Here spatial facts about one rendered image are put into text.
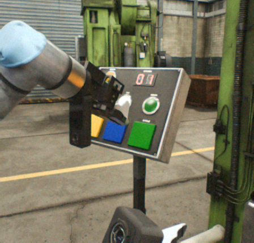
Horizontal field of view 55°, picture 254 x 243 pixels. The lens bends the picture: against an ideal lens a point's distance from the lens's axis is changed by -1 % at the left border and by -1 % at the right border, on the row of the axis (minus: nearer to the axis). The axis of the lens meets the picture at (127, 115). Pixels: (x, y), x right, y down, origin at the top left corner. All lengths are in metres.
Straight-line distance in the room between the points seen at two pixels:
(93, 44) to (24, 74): 4.82
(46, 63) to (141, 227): 0.30
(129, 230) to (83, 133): 0.33
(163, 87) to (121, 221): 0.58
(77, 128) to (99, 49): 4.74
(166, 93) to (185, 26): 9.24
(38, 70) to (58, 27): 7.86
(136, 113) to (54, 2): 7.74
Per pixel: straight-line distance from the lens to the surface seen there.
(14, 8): 8.32
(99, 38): 5.26
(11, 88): 0.44
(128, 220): 0.22
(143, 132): 0.72
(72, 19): 8.37
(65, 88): 0.46
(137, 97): 0.78
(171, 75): 0.76
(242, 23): 0.82
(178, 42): 9.75
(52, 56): 0.43
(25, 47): 0.40
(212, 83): 6.86
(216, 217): 1.02
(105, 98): 0.52
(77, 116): 0.52
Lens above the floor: 1.21
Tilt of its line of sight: 12 degrees down
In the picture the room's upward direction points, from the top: straight up
